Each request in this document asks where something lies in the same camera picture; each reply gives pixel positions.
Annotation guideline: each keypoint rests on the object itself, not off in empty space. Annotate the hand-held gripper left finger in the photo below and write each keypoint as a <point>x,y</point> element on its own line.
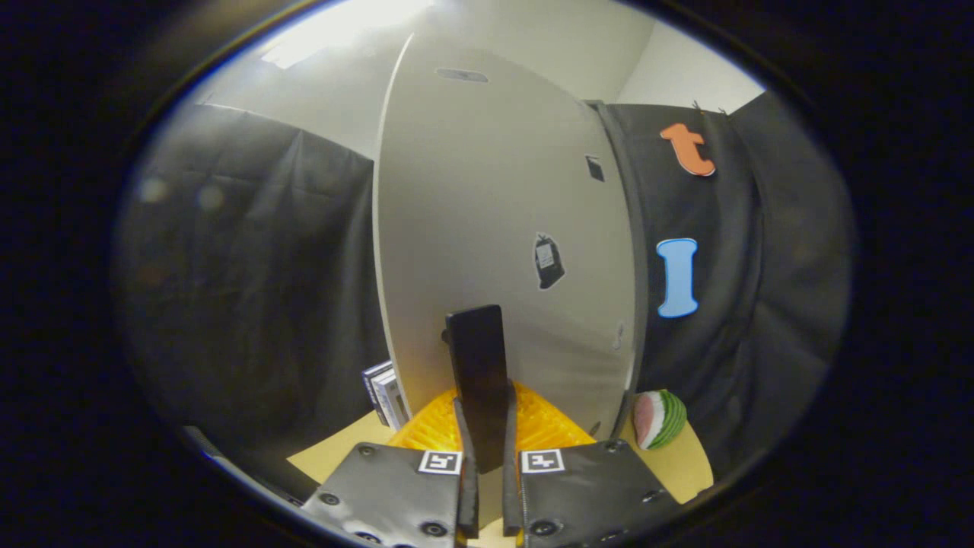
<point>468,487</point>

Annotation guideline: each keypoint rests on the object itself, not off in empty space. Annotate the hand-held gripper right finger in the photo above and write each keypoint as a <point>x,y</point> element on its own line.
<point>511,487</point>

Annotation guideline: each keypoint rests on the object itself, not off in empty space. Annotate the white shoe cabinet door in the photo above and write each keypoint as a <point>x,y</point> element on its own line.
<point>487,190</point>

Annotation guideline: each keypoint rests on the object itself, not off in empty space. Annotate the grey cover book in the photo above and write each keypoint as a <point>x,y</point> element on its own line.
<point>394,399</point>

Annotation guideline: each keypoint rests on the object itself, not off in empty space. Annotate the blue spine book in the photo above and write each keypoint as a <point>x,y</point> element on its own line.
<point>382,390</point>

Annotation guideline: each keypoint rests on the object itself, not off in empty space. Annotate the watermelon slice toy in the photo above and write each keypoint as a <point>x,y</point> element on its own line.
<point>660,418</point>

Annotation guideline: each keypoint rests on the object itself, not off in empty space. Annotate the black backdrop cloth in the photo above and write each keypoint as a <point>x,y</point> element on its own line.
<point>251,266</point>

